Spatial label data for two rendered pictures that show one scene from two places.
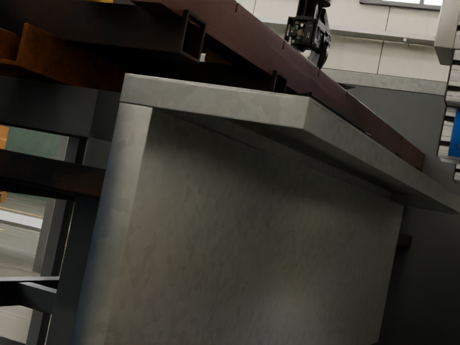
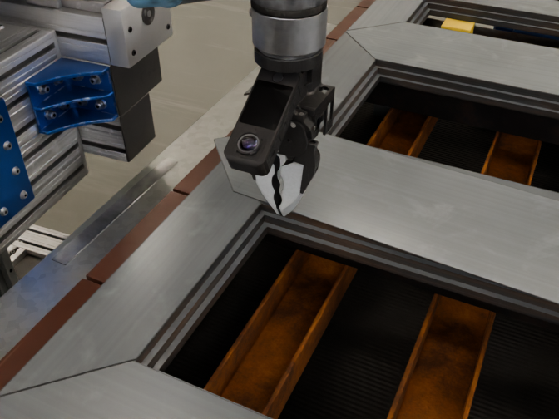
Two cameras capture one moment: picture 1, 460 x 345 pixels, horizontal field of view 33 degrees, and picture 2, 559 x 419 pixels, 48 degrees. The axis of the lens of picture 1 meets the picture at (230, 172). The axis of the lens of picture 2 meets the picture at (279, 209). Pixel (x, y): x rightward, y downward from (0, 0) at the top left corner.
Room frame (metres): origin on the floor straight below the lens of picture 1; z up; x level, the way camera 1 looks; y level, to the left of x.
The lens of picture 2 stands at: (2.29, -0.11, 1.33)
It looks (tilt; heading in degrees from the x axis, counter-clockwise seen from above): 39 degrees down; 181
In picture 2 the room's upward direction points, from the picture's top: straight up
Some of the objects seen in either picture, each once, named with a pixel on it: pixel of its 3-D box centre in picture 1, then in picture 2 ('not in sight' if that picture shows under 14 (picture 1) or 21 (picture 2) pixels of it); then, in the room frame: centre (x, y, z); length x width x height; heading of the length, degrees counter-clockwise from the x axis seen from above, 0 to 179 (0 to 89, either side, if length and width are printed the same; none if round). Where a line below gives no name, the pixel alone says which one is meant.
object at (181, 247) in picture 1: (303, 272); not in sight; (1.36, -0.16, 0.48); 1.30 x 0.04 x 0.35; 156
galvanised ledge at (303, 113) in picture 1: (367, 174); (220, 160); (1.33, -0.24, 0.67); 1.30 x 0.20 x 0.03; 156
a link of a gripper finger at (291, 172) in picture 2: not in sight; (299, 179); (1.69, -0.10, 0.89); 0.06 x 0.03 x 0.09; 155
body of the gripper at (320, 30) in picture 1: (309, 22); (290, 95); (1.68, -0.11, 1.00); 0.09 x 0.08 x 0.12; 155
